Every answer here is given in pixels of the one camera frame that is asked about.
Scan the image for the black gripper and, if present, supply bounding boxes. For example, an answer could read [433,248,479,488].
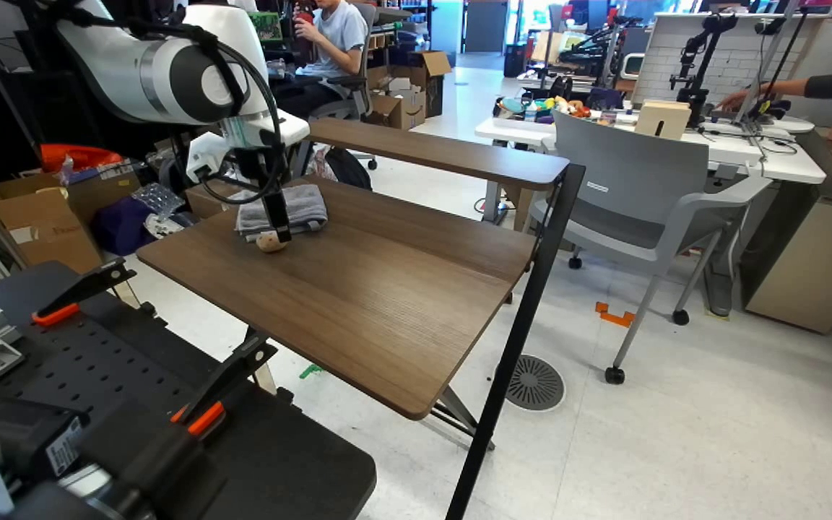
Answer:
[241,140,298,246]

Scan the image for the grey cloth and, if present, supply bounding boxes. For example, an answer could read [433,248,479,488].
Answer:
[233,181,333,244]

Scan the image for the beige toy cookie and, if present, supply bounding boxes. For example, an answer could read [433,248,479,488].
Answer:
[251,229,295,257]

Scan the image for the dark sleeved forearm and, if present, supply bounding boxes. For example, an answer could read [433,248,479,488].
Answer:
[716,66,832,115]

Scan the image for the dark blue bag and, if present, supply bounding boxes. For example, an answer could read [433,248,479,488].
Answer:
[90,197,155,257]

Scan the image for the wooden shelf board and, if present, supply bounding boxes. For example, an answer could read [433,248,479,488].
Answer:
[307,115,573,190]

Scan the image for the open cardboard box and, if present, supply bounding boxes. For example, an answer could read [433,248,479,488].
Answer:
[366,50,454,134]

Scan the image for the seated person black trousers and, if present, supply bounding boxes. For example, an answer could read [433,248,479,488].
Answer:
[275,0,373,119]

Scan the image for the red orange container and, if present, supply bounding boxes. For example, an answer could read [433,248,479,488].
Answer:
[38,141,128,179]

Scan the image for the large cardboard box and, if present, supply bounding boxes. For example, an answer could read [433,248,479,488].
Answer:
[0,184,108,278]

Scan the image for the colourful toy clutter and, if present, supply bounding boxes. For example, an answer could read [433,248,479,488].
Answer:
[490,89,584,124]

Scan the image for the round floor drain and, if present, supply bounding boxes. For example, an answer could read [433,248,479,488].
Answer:
[505,356,567,413]

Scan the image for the grey office chair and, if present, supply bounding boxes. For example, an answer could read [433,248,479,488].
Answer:
[555,112,775,387]

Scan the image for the small beige box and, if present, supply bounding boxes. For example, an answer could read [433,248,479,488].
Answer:
[633,99,693,145]

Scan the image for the white work table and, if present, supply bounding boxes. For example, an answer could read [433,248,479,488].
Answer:
[473,89,828,189]

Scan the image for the wooden cabinet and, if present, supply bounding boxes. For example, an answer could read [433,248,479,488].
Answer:
[742,174,832,337]

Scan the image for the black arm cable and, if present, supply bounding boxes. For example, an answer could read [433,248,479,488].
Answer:
[181,27,293,209]

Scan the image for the black clamp orange handle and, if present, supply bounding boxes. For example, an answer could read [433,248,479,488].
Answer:
[30,257,139,333]
[111,329,281,514]

